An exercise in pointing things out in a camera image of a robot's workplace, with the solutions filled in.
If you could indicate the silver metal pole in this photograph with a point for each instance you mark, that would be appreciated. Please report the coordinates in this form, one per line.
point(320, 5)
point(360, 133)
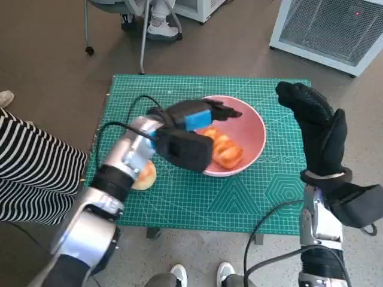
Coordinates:
point(144, 42)

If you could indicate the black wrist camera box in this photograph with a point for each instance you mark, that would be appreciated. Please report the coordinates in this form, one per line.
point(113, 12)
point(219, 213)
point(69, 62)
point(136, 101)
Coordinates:
point(185, 149)
point(359, 206)

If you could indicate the green cutting mat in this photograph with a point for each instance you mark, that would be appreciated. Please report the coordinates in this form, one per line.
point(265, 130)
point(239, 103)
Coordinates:
point(191, 203)

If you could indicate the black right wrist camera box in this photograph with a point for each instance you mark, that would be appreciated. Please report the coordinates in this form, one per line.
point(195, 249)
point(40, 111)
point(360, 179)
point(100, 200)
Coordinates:
point(359, 206)

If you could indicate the black knitted gloved right hand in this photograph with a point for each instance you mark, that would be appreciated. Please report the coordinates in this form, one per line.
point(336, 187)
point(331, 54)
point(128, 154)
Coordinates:
point(324, 137)

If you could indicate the grey table bracket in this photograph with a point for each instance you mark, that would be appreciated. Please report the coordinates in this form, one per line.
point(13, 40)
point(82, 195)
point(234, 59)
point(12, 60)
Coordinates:
point(152, 233)
point(259, 239)

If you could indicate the white appliance with mesh grille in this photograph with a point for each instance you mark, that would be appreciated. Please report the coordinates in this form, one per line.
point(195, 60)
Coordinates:
point(329, 30)

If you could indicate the robot right leg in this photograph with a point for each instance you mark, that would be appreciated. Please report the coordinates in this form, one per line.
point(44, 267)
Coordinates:
point(226, 273)

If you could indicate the bare black left hand blue tape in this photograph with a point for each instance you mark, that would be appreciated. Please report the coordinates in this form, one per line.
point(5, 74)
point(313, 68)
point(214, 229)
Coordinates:
point(197, 116)

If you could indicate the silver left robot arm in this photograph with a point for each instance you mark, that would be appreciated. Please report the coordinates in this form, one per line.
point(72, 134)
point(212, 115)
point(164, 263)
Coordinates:
point(89, 230)

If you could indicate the round toy bread bun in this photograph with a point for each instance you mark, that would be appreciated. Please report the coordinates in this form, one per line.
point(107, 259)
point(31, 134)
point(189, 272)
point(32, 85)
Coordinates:
point(146, 179)

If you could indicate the person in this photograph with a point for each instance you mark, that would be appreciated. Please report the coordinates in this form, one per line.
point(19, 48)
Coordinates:
point(161, 28)
point(30, 173)

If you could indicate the grey office chair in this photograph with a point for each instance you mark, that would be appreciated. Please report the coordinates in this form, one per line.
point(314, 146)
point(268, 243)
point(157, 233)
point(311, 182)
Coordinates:
point(110, 5)

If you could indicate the pink bowl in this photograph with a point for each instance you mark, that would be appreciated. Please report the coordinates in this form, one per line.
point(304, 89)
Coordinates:
point(251, 134)

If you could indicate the white freezer cabinet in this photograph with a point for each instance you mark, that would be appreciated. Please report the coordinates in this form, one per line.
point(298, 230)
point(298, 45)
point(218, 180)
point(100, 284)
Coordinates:
point(206, 10)

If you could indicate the black case with metal latch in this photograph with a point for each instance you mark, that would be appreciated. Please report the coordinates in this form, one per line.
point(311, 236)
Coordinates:
point(116, 239)

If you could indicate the braided toy bread loaf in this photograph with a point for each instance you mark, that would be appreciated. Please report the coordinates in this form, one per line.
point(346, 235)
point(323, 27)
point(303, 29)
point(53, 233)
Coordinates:
point(227, 152)

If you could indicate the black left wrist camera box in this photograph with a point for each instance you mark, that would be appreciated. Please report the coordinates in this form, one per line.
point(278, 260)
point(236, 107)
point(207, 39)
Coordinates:
point(185, 149)

